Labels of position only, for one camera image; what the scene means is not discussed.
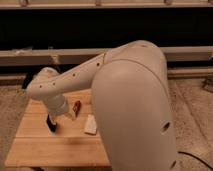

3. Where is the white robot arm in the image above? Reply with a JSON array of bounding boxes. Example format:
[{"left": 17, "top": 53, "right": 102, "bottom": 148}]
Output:
[{"left": 27, "top": 40, "right": 180, "bottom": 171}]

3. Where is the white sponge block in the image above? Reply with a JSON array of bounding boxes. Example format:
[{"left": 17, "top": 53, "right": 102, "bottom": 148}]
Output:
[{"left": 84, "top": 115, "right": 97, "bottom": 135}]

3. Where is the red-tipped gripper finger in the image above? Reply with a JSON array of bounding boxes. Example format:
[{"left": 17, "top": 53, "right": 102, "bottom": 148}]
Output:
[{"left": 72, "top": 101, "right": 81, "bottom": 117}]

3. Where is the black eraser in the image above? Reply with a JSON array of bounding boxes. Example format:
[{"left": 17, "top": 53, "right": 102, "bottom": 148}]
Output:
[{"left": 46, "top": 115, "right": 57, "bottom": 132}]

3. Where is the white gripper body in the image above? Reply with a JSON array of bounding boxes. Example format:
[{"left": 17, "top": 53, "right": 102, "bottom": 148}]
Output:
[{"left": 46, "top": 95, "right": 74, "bottom": 121}]

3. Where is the black cable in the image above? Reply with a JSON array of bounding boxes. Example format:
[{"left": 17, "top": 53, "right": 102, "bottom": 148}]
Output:
[{"left": 177, "top": 150, "right": 213, "bottom": 171}]

